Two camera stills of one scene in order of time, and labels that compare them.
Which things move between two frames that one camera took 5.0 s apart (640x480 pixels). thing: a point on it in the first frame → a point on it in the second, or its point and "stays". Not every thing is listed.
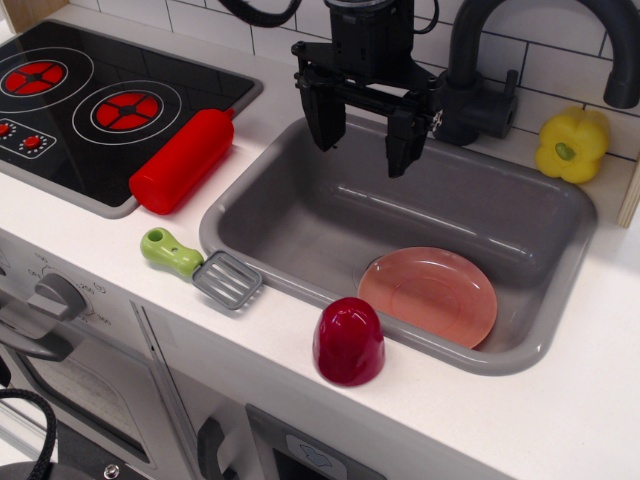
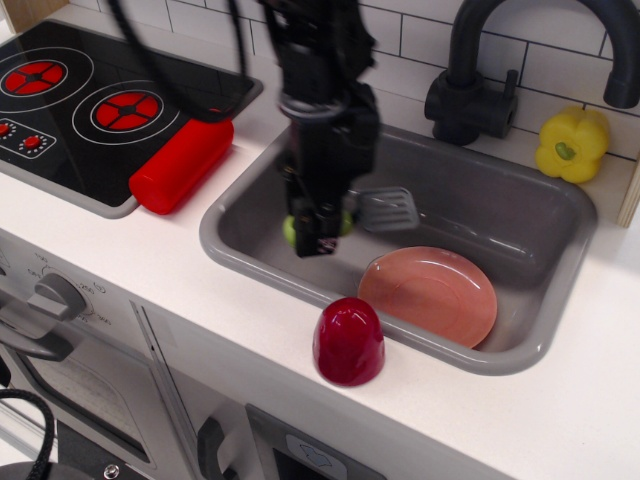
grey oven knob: x=58 y=297 stays
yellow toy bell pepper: x=571 y=144 stays
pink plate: x=438 y=295 stays
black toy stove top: x=81 y=112 stays
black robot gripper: x=372 y=56 → x=334 y=130
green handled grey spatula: x=223 y=277 → x=379 y=209
